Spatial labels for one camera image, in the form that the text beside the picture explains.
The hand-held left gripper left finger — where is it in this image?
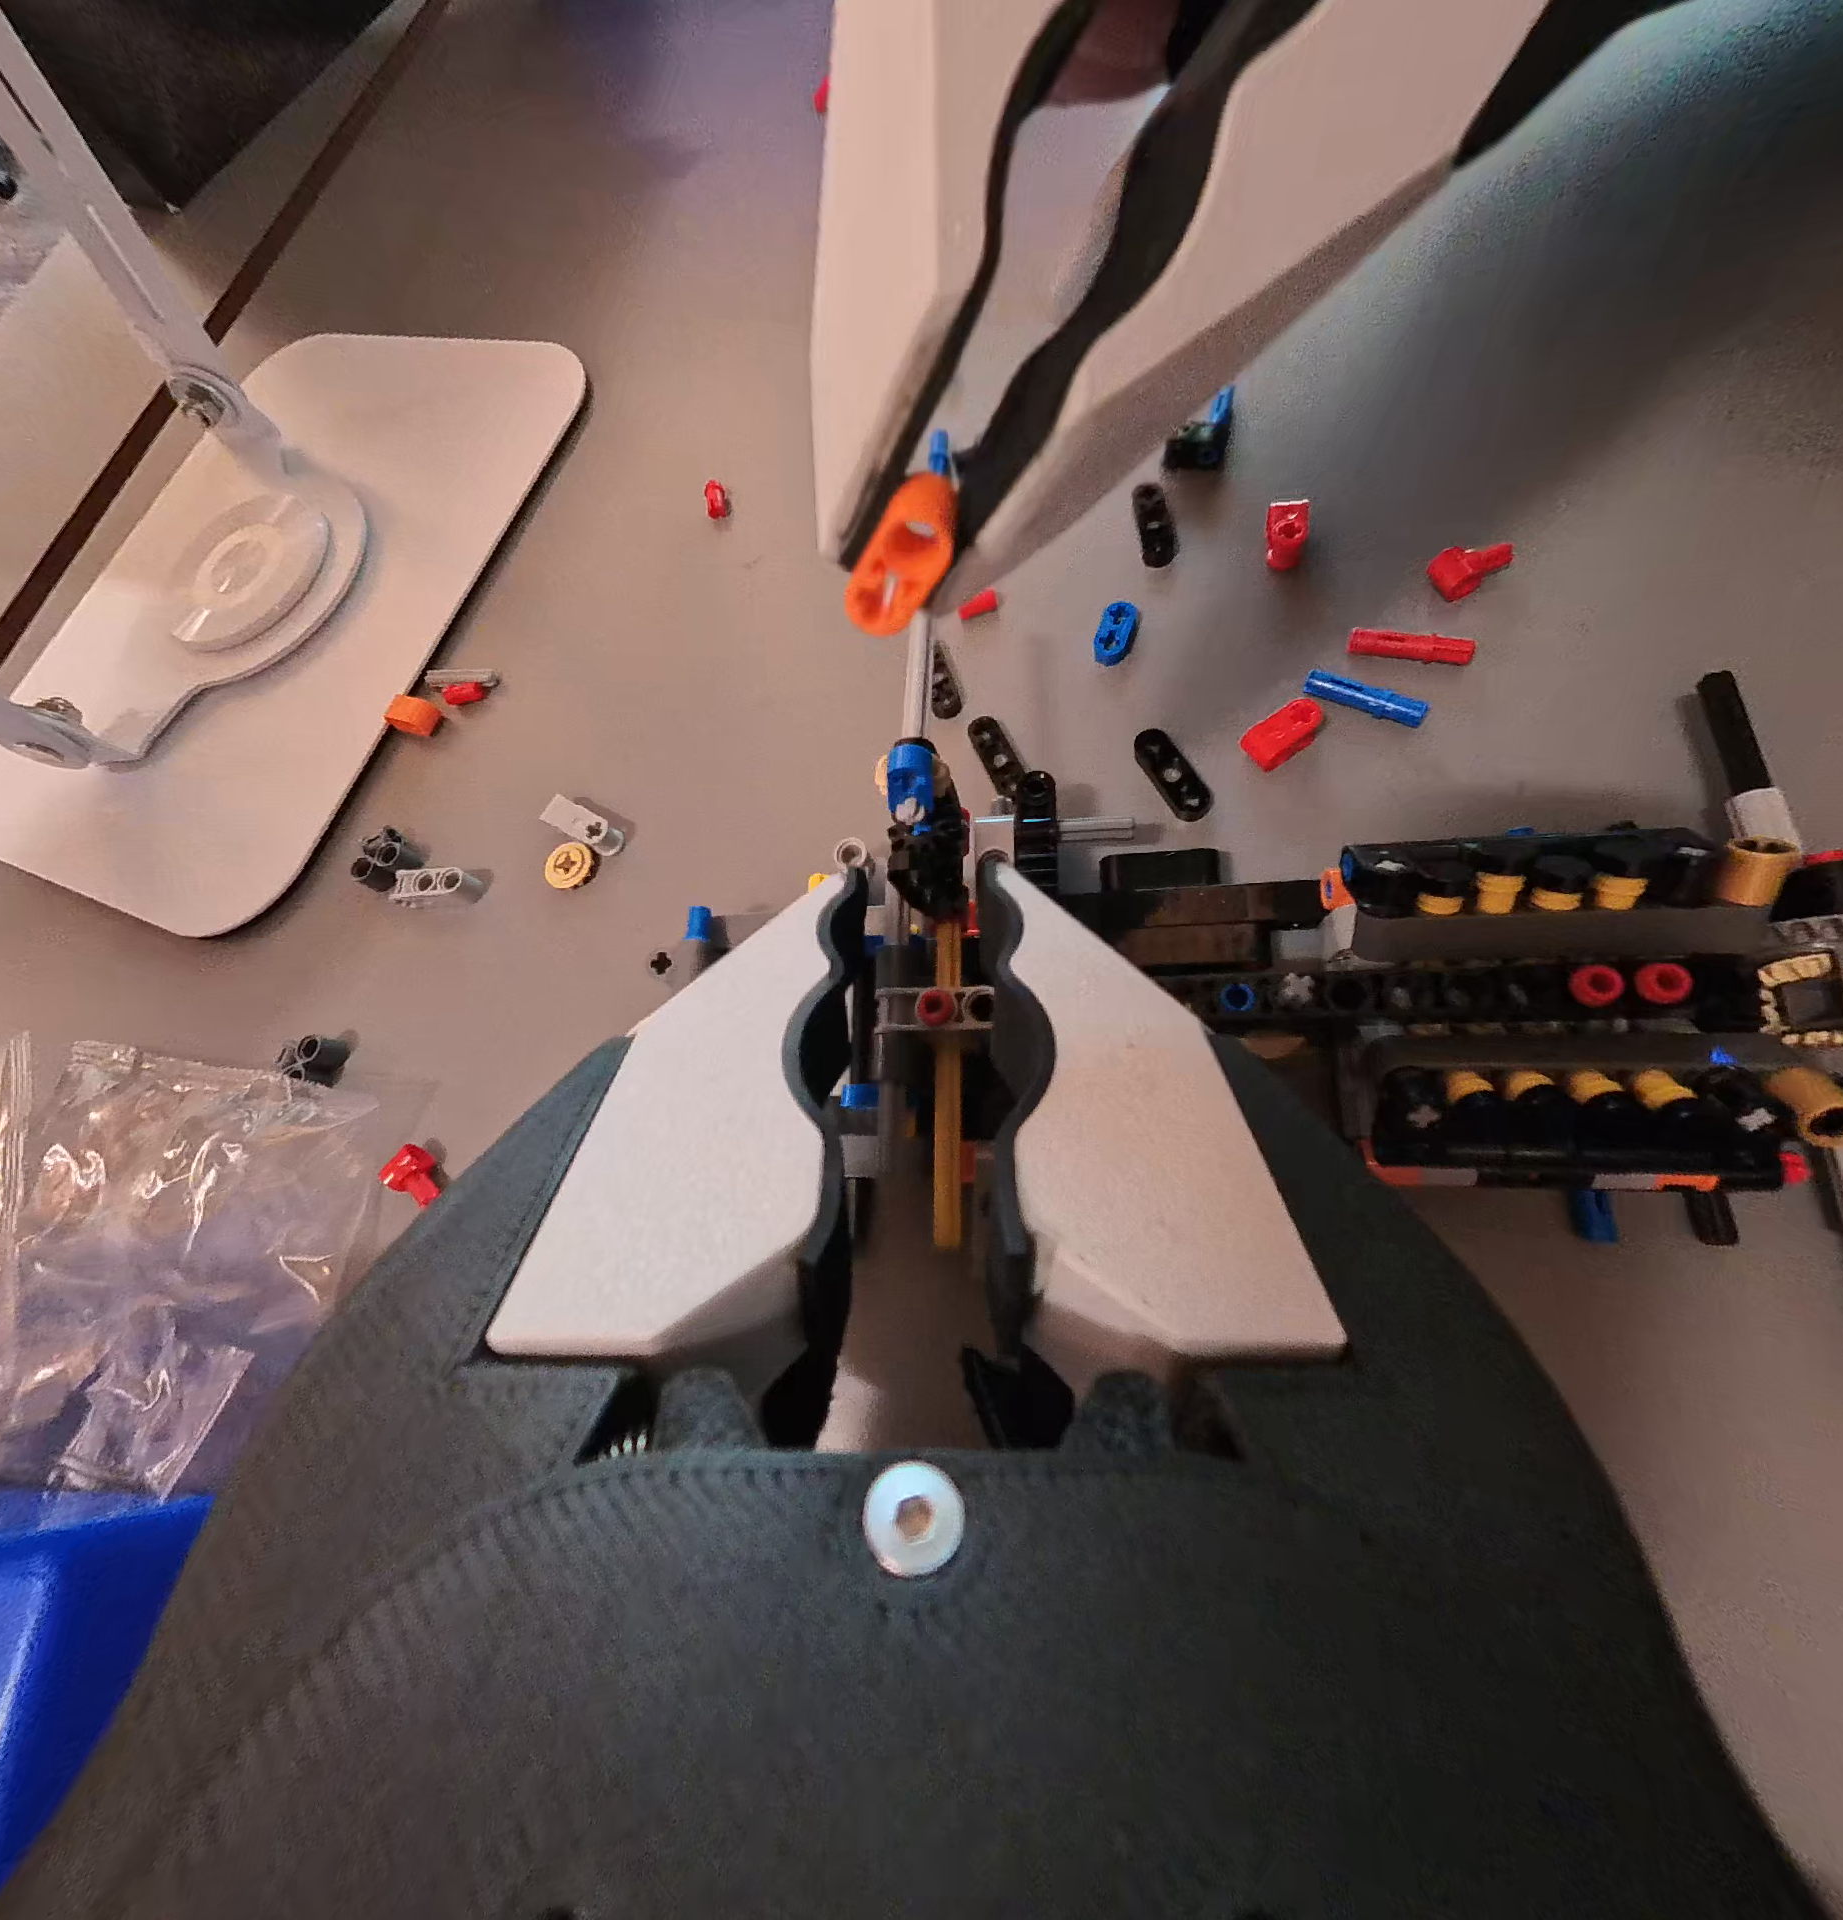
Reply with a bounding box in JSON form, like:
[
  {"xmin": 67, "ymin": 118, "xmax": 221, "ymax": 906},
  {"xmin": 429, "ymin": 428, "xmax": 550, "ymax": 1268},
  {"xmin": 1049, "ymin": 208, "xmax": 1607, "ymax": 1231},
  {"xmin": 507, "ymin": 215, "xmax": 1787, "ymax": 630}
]
[{"xmin": 486, "ymin": 871, "xmax": 870, "ymax": 1382}]

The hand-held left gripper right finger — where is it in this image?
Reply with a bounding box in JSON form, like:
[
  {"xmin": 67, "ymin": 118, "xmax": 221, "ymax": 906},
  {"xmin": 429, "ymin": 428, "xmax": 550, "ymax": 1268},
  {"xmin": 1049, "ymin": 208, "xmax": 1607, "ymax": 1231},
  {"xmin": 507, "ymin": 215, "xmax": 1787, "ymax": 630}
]
[{"xmin": 982, "ymin": 856, "xmax": 1346, "ymax": 1358}]

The blue long lego pin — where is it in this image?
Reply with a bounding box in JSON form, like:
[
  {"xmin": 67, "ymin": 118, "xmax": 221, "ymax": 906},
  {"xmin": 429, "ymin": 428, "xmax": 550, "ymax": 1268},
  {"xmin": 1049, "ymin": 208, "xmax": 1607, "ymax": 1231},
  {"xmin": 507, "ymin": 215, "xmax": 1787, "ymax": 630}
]
[{"xmin": 1302, "ymin": 668, "xmax": 1432, "ymax": 729}]

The dark box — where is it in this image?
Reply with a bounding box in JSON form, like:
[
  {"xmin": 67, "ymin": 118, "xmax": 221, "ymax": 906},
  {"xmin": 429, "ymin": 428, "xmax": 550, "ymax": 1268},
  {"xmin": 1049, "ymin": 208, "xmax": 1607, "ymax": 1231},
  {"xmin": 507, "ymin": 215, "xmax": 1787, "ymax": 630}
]
[{"xmin": 22, "ymin": 0, "xmax": 413, "ymax": 212}]

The lego technic engine model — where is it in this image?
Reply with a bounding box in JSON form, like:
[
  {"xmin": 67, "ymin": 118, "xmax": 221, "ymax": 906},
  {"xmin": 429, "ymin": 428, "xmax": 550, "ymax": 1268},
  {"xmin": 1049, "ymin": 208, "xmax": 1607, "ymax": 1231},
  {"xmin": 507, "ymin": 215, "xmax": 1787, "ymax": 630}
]
[{"xmin": 648, "ymin": 607, "xmax": 1843, "ymax": 1262}]

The clear plastic bag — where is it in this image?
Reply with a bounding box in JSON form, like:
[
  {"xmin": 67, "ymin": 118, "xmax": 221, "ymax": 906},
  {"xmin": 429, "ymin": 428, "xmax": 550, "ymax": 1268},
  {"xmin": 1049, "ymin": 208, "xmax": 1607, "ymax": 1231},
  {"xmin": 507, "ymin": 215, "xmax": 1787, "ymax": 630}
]
[{"xmin": 0, "ymin": 1034, "xmax": 386, "ymax": 1503}]

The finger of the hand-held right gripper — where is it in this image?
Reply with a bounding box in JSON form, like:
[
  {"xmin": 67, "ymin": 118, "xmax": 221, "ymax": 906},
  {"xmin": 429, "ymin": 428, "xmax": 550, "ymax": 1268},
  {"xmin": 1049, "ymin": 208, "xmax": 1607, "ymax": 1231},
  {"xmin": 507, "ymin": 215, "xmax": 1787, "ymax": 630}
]
[
  {"xmin": 810, "ymin": 0, "xmax": 1089, "ymax": 559},
  {"xmin": 957, "ymin": 0, "xmax": 1554, "ymax": 593}
]

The orange lego connector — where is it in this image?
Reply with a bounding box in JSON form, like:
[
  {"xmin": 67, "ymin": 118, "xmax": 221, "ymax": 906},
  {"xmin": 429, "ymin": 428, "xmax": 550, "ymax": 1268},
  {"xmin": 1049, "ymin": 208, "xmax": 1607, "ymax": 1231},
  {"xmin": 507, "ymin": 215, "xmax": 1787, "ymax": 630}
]
[{"xmin": 843, "ymin": 472, "xmax": 957, "ymax": 639}]

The blue plastic bin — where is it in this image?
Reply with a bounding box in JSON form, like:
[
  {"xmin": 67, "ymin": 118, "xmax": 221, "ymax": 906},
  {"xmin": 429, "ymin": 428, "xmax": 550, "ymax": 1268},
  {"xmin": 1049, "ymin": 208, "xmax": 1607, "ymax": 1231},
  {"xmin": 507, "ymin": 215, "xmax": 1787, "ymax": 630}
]
[{"xmin": 0, "ymin": 1490, "xmax": 214, "ymax": 1920}]

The white stand base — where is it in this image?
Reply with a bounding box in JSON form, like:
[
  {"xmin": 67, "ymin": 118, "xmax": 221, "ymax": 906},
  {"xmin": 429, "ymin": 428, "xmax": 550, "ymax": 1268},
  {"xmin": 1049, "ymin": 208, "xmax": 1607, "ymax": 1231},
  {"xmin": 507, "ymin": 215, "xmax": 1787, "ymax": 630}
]
[{"xmin": 0, "ymin": 333, "xmax": 590, "ymax": 939}]

